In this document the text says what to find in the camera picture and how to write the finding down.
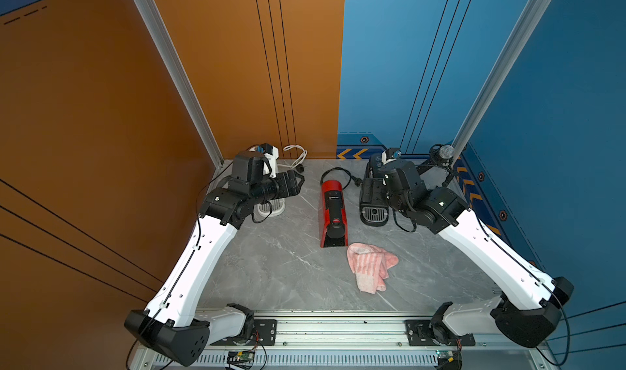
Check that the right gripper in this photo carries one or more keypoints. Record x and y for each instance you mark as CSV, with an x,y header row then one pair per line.
x,y
378,181

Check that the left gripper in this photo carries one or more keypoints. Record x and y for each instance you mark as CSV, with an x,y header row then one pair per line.
x,y
292,188

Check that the black coffee machine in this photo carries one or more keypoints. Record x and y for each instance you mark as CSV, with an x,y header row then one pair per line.
x,y
374,208

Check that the pink striped towel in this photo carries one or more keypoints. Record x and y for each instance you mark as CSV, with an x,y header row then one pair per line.
x,y
370,264

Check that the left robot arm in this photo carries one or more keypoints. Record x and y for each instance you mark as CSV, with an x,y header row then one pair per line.
x,y
168,325

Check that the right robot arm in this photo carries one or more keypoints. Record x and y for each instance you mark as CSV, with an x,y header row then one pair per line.
x,y
531,302

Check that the white coffee machine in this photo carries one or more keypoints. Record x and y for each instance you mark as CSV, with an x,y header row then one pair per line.
x,y
274,205

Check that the red Nespresso coffee machine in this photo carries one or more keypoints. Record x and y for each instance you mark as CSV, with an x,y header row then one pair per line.
x,y
334,229

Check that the black microphone on tripod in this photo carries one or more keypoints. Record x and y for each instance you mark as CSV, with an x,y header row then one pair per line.
x,y
442,156

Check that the left green circuit board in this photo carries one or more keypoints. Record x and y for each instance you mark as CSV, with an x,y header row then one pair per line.
x,y
240,360

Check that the green circuit board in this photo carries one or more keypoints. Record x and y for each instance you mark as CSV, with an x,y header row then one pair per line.
x,y
240,360
451,361

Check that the right green circuit board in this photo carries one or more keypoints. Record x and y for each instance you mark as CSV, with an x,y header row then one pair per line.
x,y
451,361

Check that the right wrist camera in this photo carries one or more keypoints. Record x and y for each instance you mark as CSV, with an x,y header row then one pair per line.
x,y
389,155

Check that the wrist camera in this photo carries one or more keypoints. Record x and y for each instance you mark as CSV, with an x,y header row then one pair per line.
x,y
271,154
389,155

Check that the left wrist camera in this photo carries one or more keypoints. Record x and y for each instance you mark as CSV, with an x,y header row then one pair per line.
x,y
271,154

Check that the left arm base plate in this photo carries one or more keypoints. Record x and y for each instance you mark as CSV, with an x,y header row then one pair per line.
x,y
263,333

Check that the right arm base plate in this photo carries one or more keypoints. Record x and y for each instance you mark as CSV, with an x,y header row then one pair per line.
x,y
423,333

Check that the aluminium front rail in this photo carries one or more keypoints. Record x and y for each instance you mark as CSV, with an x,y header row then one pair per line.
x,y
370,340

